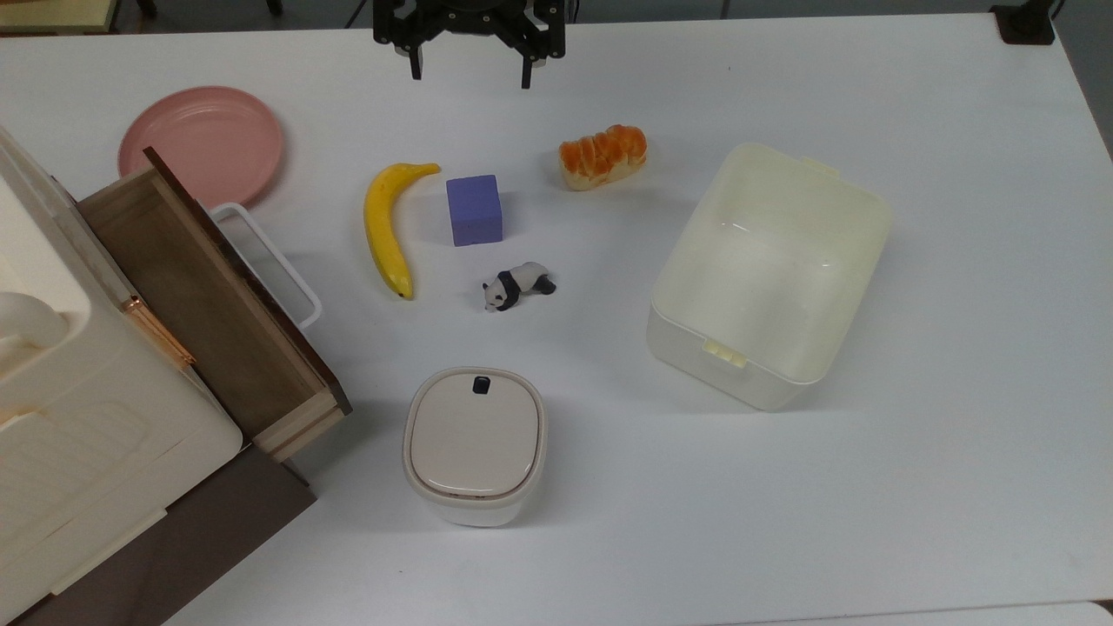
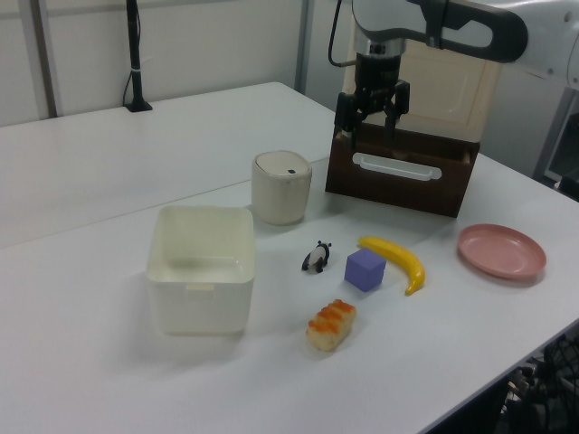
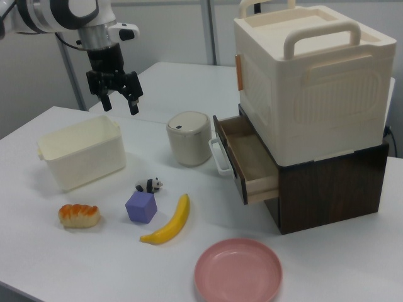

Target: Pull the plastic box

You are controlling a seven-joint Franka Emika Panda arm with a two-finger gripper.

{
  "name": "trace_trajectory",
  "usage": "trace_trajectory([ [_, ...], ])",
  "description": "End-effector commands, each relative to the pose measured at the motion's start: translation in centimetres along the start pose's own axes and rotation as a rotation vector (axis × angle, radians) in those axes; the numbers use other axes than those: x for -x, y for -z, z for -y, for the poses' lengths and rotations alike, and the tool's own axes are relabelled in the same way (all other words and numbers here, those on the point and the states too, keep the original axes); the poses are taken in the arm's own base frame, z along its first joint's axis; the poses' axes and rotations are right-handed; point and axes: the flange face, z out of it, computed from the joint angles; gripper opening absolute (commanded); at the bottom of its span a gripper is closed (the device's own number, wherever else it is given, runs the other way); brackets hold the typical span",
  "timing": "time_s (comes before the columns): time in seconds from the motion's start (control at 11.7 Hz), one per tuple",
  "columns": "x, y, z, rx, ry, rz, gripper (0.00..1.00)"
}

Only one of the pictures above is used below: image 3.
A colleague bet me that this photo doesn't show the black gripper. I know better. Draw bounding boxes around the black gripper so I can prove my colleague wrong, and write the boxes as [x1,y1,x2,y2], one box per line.
[86,42,144,116]

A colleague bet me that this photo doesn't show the cream open plastic box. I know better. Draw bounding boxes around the cream open plastic box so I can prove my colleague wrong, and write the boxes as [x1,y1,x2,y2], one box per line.
[37,115,127,193]

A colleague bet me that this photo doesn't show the large cream storage box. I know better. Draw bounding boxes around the large cream storage box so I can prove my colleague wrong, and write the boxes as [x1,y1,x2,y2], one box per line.
[233,0,397,166]

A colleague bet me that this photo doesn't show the beige mini trash can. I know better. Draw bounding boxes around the beige mini trash can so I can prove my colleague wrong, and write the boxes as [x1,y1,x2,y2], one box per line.
[166,111,213,167]

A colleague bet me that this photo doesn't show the toy panda figurine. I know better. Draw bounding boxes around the toy panda figurine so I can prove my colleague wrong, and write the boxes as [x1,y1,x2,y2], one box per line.
[134,177,165,194]

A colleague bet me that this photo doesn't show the purple cube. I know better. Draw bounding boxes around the purple cube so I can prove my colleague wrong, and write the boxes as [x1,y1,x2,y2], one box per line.
[125,191,158,225]

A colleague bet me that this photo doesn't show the toy bread loaf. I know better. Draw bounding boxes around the toy bread loaf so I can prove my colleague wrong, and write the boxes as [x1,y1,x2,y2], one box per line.
[58,203,101,229]

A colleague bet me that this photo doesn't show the yellow toy banana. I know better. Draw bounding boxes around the yellow toy banana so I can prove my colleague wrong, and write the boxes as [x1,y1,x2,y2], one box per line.
[139,193,191,244]

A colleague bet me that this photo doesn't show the pink plastic plate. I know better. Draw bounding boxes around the pink plastic plate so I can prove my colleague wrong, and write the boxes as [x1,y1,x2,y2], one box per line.
[193,238,283,302]

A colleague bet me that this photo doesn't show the dark wooden drawer cabinet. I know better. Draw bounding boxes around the dark wooden drawer cabinet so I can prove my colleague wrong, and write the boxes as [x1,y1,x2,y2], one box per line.
[237,103,390,236]

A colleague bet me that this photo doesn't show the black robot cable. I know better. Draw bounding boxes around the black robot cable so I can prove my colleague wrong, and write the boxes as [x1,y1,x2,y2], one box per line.
[55,31,88,52]

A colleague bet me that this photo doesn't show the wooden drawer with white handle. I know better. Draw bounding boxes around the wooden drawer with white handle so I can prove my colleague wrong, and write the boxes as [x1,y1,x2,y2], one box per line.
[208,114,280,206]

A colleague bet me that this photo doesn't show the black wall cable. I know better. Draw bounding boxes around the black wall cable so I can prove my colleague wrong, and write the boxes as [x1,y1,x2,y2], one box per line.
[383,125,398,157]

